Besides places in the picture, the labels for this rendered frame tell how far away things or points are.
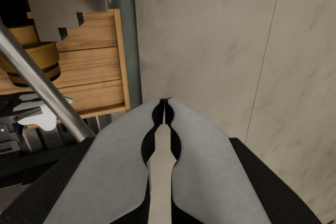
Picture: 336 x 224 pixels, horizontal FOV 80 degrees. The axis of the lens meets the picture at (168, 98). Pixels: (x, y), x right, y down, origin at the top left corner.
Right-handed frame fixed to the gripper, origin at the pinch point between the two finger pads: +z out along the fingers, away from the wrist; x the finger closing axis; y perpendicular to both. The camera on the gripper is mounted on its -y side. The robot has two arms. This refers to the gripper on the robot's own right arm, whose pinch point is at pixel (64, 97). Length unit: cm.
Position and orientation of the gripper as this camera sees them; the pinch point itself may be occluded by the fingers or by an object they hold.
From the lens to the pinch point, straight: 43.2
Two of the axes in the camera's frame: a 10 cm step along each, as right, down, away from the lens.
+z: 9.3, -1.8, 3.3
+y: -0.1, 8.8, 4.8
